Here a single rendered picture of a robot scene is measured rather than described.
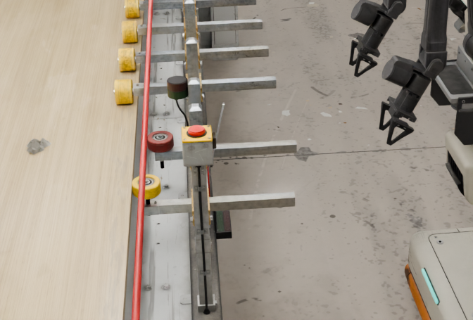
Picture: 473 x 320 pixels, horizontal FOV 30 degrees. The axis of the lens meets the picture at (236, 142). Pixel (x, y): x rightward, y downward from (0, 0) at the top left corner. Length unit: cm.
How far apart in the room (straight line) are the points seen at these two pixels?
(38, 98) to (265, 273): 119
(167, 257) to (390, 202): 160
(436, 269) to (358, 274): 49
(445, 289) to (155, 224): 101
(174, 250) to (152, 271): 11
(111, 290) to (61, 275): 14
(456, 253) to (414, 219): 67
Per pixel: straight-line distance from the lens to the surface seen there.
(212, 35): 525
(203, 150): 203
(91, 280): 214
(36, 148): 270
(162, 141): 265
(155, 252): 267
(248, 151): 270
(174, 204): 249
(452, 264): 322
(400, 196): 405
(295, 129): 455
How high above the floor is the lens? 222
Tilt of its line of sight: 30 degrees down
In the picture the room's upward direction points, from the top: 2 degrees counter-clockwise
